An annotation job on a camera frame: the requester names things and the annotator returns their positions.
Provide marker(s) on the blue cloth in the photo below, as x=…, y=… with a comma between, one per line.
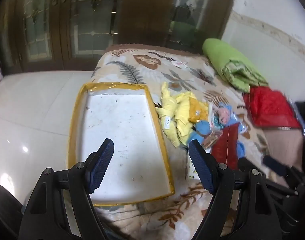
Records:
x=202, y=128

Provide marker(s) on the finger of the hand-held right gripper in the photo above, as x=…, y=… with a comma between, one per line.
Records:
x=246, y=163
x=275, y=165

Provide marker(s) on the mustard yellow packet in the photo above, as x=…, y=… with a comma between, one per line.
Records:
x=198, y=107

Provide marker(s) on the green quilt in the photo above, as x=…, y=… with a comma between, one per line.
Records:
x=222, y=55

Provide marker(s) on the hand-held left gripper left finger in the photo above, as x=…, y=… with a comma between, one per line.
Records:
x=102, y=166

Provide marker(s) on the small white paper scrap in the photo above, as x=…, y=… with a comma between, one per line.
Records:
x=179, y=64

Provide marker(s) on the red cloth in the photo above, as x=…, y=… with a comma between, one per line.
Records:
x=227, y=147

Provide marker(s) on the wooden cabinet with glass doors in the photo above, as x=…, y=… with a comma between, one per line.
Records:
x=132, y=12

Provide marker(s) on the pinkish beige cloth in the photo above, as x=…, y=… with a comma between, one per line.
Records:
x=283, y=145

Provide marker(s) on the yellow towel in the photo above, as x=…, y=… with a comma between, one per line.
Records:
x=180, y=105

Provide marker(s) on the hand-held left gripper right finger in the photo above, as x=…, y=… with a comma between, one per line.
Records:
x=201, y=168

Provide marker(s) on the white paper packet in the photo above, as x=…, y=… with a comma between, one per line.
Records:
x=191, y=170

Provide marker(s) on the red quilted bag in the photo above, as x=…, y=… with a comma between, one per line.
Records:
x=270, y=107

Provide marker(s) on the clear storage bag yellow trim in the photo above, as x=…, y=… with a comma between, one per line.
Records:
x=122, y=130

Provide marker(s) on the colourful striped packet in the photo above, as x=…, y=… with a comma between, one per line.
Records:
x=212, y=138

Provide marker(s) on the leaf print blanket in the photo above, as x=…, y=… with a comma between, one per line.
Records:
x=142, y=62

